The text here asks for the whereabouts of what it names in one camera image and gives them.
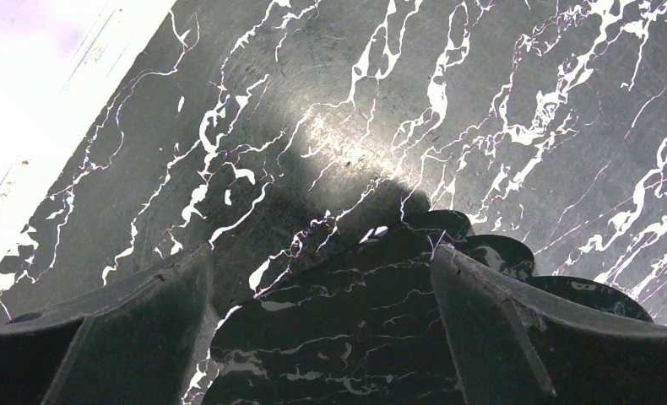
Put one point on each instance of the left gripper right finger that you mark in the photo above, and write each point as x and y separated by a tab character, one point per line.
513	343

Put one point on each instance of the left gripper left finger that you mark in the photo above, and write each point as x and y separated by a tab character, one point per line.
129	342

